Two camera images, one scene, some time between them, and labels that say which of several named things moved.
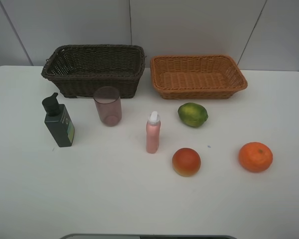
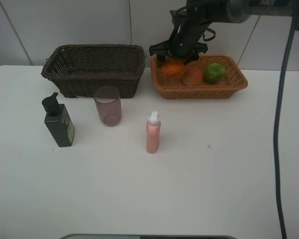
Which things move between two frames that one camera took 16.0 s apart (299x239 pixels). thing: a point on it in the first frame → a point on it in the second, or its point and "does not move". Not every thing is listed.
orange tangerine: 255,157 → 172,67
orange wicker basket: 197,77 does not move
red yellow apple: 186,162 → 192,76
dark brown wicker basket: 80,70 does not move
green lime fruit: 193,114 → 214,72
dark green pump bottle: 59,121 does not move
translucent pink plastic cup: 108,103 does not move
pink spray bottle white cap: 153,133 does not move
